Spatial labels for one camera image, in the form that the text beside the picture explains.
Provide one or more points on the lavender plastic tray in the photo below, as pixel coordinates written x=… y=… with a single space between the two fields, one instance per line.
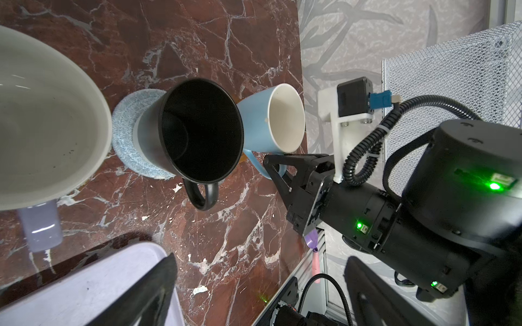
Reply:
x=82 y=296

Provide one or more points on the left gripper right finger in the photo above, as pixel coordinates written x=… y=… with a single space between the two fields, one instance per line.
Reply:
x=374 y=302

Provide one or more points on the black mug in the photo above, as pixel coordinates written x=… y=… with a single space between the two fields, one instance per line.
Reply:
x=194 y=131

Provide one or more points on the white wire mesh basket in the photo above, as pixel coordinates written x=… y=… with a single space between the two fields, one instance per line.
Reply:
x=482 y=71

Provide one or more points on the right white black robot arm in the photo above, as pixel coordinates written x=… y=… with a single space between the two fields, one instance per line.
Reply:
x=448 y=215

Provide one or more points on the white mug blue handle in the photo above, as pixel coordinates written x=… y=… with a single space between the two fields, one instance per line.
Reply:
x=273 y=122

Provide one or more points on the pink purple spatula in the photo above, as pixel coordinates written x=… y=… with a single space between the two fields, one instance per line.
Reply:
x=312 y=240

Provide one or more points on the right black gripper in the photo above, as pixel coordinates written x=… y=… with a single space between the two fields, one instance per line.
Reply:
x=364 y=215

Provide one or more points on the grey round coaster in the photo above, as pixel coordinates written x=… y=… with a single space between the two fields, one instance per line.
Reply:
x=124 y=118

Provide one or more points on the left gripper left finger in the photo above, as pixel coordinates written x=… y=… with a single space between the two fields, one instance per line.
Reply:
x=147 y=302

